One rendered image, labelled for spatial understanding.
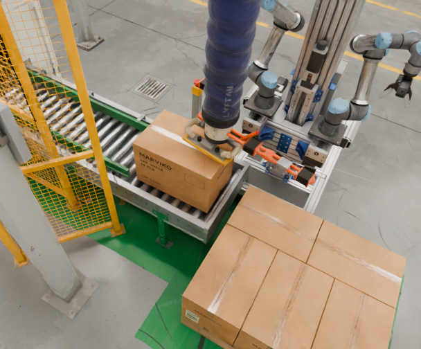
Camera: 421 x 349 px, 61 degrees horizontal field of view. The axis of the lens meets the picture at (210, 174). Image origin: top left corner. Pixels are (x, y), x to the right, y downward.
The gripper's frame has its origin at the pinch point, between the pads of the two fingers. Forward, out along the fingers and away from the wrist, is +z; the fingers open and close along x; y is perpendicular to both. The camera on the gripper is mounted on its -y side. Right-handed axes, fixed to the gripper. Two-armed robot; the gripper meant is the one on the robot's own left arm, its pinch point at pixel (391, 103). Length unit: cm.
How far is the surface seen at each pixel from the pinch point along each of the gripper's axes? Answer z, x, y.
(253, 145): 30, 59, -42
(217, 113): 13, 81, -47
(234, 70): -17, 76, -45
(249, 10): -46, 74, -42
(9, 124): -18, 133, -129
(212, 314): 100, 39, -116
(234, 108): 11, 75, -40
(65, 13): -39, 144, -80
